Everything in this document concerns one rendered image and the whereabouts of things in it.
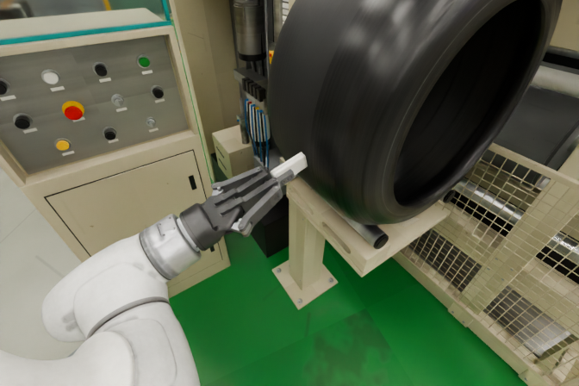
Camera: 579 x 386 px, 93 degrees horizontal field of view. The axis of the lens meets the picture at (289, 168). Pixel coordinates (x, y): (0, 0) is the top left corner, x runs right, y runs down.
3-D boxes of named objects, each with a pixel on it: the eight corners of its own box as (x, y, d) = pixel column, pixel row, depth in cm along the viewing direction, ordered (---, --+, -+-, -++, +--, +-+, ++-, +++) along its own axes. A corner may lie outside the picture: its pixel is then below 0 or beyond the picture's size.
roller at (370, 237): (293, 175, 89) (293, 164, 86) (304, 170, 91) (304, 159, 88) (374, 253, 66) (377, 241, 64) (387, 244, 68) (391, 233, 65)
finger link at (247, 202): (217, 208, 45) (220, 214, 44) (274, 173, 48) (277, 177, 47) (226, 221, 48) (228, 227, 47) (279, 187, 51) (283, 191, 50)
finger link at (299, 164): (271, 173, 49) (273, 176, 48) (302, 153, 51) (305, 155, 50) (276, 183, 51) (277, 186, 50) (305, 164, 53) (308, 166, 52)
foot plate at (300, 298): (271, 270, 159) (271, 268, 157) (308, 248, 170) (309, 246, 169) (298, 310, 141) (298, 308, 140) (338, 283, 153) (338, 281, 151)
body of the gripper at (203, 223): (186, 240, 40) (241, 204, 42) (171, 205, 45) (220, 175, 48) (208, 262, 45) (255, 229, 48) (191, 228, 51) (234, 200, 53)
